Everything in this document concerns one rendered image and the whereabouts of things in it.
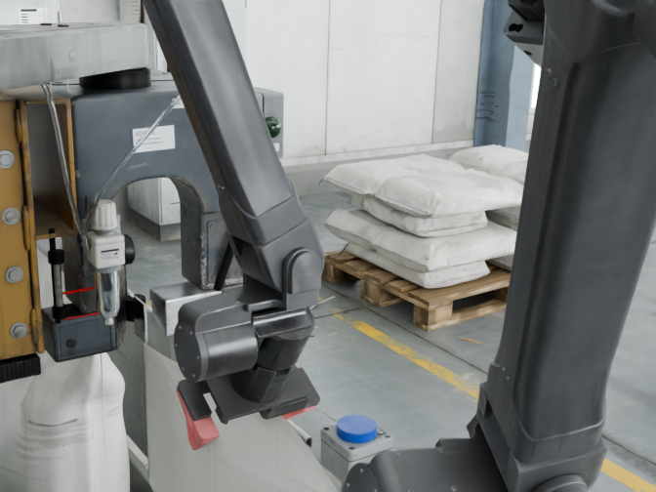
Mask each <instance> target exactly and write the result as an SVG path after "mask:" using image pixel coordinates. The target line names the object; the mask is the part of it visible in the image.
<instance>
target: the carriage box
mask: <svg viewBox="0 0 656 492"><path fill-rule="evenodd" d="M34 235H35V221H34V209H33V196H32V183H31V171H30V157H29V144H28V132H27V119H26V106H25V104H24V99H22V98H20V97H18V96H16V95H14V94H11V93H9V92H7V91H5V90H4V91H0V360H3V359H8V358H12V357H17V356H22V355H27V354H32V353H35V352H36V351H37V352H38V353H44V338H43V325H42V311H41V299H40V286H39V273H38V261H37V248H36V240H35V239H34Z"/></svg>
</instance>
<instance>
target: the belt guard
mask: <svg viewBox="0 0 656 492"><path fill-rule="evenodd" d="M58 24H62V22H61V23H52V25H40V23H33V24H4V25H0V27H2V28H16V29H9V30H0V91H4V90H10V89H16V88H21V87H27V86H33V85H39V84H44V83H50V82H56V81H62V80H67V79H73V78H79V77H84V76H90V75H96V74H102V73H108V72H113V71H119V70H125V69H137V68H143V67H145V66H147V65H148V59H147V30H146V25H145V24H143V23H137V22H121V21H90V22H64V23H63V24H68V25H69V27H58Z"/></svg>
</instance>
